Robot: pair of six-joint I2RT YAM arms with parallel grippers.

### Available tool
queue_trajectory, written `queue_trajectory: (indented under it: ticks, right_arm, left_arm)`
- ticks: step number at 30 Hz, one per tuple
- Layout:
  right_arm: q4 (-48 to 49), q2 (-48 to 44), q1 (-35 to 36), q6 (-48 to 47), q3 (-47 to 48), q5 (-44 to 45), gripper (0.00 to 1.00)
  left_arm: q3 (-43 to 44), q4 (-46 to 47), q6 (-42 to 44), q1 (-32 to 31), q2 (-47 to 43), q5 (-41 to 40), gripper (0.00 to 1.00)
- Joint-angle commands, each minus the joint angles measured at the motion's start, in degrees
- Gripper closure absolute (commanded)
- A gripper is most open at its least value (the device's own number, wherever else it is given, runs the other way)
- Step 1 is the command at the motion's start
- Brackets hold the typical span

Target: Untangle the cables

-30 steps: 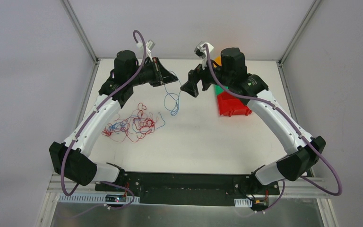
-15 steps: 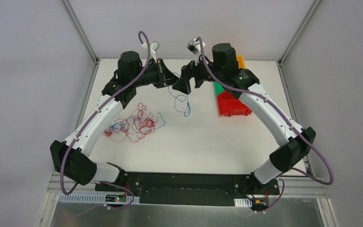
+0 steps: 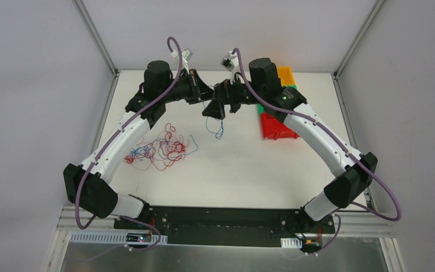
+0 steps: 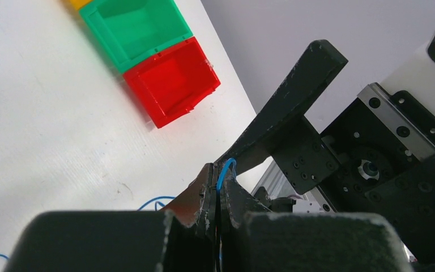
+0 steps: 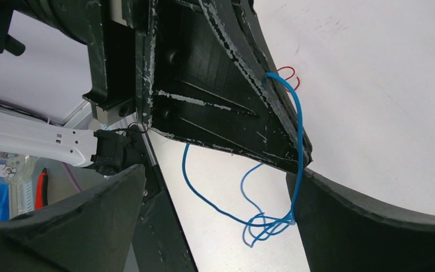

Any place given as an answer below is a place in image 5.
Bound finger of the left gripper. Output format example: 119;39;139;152
142;0;305;175
202;1;312;165

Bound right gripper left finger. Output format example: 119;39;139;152
0;165;146;271

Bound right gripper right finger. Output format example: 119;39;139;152
295;169;435;271

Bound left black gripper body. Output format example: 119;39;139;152
26;1;150;125

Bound red wires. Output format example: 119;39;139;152
276;66;301;93

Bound clear plastic container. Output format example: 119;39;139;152
0;152;37;184

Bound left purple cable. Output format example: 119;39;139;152
61;162;84;194

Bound red handled pliers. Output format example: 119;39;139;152
35;168;49;210

